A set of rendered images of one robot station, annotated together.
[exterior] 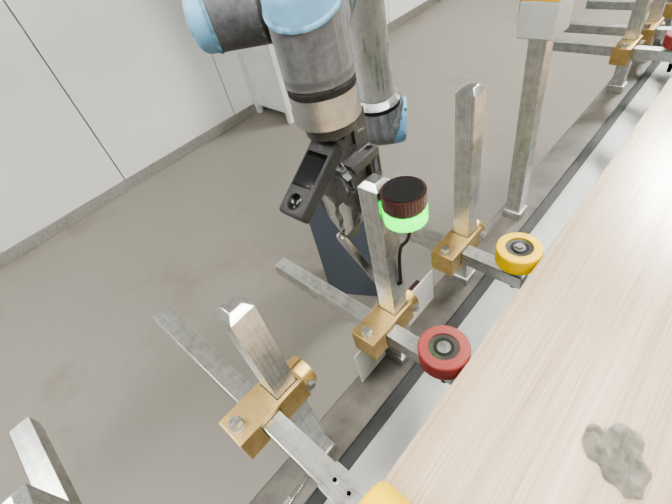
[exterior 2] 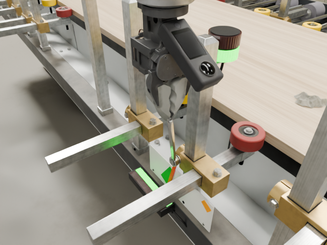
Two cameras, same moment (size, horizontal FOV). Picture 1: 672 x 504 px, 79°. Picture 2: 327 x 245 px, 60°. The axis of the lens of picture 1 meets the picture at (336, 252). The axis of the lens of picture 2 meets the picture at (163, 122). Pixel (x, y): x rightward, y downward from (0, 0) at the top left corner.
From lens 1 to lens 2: 67 cm
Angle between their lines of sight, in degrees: 64
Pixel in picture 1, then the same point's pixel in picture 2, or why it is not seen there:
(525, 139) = (100, 55)
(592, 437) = (304, 101)
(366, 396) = (222, 232)
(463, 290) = not seen: hidden behind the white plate
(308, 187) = (203, 53)
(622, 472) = (319, 100)
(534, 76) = (94, 12)
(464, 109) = (136, 13)
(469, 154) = not seen: hidden behind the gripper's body
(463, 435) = (306, 139)
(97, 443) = not seen: outside the picture
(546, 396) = (281, 109)
